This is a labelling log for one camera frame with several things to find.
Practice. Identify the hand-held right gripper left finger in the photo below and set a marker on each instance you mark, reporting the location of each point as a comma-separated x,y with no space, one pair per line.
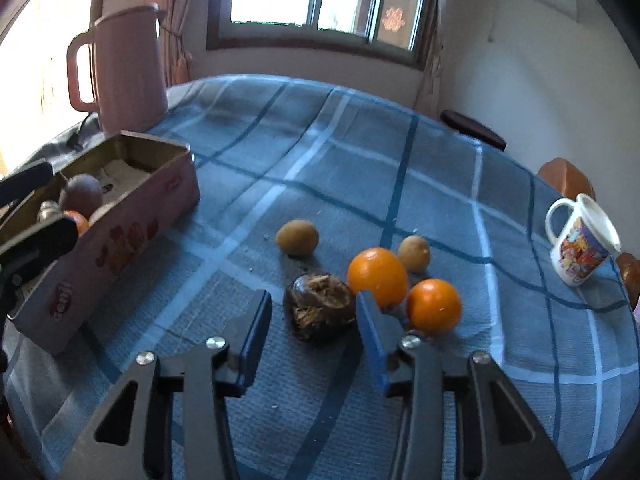
255,340

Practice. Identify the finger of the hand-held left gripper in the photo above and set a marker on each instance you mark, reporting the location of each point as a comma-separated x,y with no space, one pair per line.
25,177
40,240

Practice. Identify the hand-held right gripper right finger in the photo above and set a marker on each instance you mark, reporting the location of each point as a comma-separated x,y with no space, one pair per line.
372,345

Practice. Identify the large orange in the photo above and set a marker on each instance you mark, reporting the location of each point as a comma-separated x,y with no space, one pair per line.
81,222

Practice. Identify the purple passion fruit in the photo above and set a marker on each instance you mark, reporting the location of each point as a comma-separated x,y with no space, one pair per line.
82,192

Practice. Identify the dark dried fruit half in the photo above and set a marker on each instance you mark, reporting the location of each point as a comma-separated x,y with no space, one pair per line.
320,307

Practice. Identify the small orange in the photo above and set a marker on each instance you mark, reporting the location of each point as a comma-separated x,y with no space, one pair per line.
433,306
377,277

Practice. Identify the pink tin box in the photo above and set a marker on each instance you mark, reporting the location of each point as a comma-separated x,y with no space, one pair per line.
125,230

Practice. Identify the small brown fruit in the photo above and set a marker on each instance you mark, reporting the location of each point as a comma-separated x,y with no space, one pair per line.
297,236
414,254

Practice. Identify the pink electric kettle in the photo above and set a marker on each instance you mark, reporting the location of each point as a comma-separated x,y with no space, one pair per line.
130,70

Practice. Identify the blue checkered tablecloth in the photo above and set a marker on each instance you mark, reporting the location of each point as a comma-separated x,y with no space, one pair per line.
350,160

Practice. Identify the pink curtain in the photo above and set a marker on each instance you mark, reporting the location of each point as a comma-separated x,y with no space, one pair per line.
435,60
175,20

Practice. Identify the white cartoon mug with lid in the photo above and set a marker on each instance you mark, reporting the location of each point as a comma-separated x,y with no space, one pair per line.
580,255

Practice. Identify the dark round stool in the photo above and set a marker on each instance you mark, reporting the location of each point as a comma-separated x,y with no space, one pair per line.
472,127

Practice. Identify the orange leather chair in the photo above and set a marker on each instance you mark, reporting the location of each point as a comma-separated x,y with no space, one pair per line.
565,177

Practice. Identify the brown leather sofa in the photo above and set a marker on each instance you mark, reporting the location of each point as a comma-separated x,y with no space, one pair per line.
630,270

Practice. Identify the red window sticker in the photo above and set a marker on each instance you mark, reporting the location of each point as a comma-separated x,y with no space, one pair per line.
392,19

